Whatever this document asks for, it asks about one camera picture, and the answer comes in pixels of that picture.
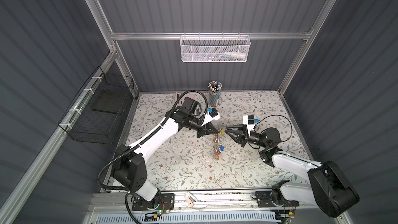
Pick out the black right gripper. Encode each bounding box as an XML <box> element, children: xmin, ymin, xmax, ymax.
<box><xmin>226</xmin><ymin>125</ymin><xmax>267</xmax><ymax>150</ymax></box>

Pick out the round metal key organizer plate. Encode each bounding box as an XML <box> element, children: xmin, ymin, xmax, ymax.
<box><xmin>213</xmin><ymin>129</ymin><xmax>224</xmax><ymax>160</ymax></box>

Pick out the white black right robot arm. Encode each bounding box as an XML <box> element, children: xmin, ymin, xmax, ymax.
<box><xmin>225</xmin><ymin>124</ymin><xmax>360</xmax><ymax>218</ymax></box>

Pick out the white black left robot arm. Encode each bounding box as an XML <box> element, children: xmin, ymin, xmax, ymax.
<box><xmin>111</xmin><ymin>97</ymin><xmax>220</xmax><ymax>205</ymax></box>

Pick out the clear pen cup with pens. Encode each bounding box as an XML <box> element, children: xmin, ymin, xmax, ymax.
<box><xmin>208</xmin><ymin>81</ymin><xmax>222</xmax><ymax>106</ymax></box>

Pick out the pink desk calculator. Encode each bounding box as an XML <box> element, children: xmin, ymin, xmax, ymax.
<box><xmin>176</xmin><ymin>92</ymin><xmax>185</xmax><ymax>100</ymax></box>

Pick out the white bottle in basket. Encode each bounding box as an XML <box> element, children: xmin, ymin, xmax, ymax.
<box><xmin>224</xmin><ymin>51</ymin><xmax>247</xmax><ymax>60</ymax></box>

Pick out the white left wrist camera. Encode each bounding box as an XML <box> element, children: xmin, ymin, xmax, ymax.
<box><xmin>202</xmin><ymin>108</ymin><xmax>221</xmax><ymax>125</ymax></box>

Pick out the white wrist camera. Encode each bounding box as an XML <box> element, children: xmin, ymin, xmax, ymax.
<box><xmin>243</xmin><ymin>115</ymin><xmax>259</xmax><ymax>136</ymax></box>
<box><xmin>202</xmin><ymin>108</ymin><xmax>221</xmax><ymax>125</ymax></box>

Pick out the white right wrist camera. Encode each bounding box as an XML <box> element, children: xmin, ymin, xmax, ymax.
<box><xmin>243</xmin><ymin>115</ymin><xmax>259</xmax><ymax>136</ymax></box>

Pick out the white wire wall basket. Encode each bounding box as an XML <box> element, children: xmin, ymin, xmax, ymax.
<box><xmin>179</xmin><ymin>34</ymin><xmax>251</xmax><ymax>63</ymax></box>

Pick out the black wire side basket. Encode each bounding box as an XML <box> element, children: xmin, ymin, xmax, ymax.
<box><xmin>59</xmin><ymin>67</ymin><xmax>135</xmax><ymax>145</ymax></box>

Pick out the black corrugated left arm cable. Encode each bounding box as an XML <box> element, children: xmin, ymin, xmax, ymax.
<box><xmin>96</xmin><ymin>90</ymin><xmax>209</xmax><ymax>192</ymax></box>

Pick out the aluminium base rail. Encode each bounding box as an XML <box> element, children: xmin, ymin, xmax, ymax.
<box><xmin>83</xmin><ymin>188</ymin><xmax>313</xmax><ymax>224</ymax></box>

